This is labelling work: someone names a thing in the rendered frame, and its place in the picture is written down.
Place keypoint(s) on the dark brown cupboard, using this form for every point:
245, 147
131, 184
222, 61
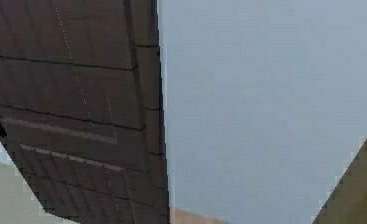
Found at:
74, 83

